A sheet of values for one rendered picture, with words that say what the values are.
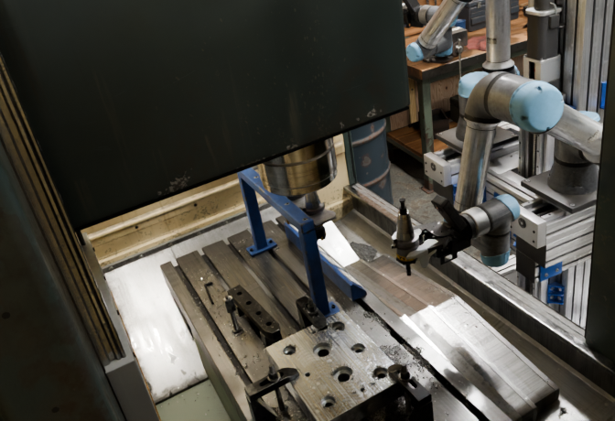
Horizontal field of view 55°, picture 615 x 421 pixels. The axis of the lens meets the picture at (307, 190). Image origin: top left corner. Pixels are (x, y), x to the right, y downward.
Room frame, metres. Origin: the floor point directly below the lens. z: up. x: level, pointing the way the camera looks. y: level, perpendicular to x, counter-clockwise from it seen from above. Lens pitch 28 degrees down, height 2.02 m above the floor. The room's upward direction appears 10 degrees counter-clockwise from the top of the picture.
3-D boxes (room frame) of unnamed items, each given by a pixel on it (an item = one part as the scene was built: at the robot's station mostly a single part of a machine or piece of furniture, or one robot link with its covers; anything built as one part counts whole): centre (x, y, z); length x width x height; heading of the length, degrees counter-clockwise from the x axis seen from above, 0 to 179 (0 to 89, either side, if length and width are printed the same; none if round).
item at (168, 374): (1.68, 0.26, 0.75); 0.89 x 0.70 x 0.26; 113
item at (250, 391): (1.00, 0.16, 0.97); 0.13 x 0.03 x 0.15; 113
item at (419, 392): (0.93, -0.14, 0.97); 0.13 x 0.03 x 0.15; 23
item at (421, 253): (1.15, -0.25, 1.17); 0.09 x 0.03 x 0.06; 126
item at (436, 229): (1.22, -0.33, 1.16); 0.12 x 0.08 x 0.09; 113
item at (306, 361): (1.04, 0.01, 0.96); 0.29 x 0.23 x 0.05; 23
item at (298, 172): (1.08, 0.01, 1.54); 0.16 x 0.16 x 0.12
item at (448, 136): (2.04, -0.69, 1.01); 0.36 x 0.22 x 0.06; 108
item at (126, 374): (0.90, 0.42, 1.16); 0.48 x 0.05 x 0.51; 23
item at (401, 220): (1.17, -0.21, 1.26); 0.04 x 0.04 x 0.07
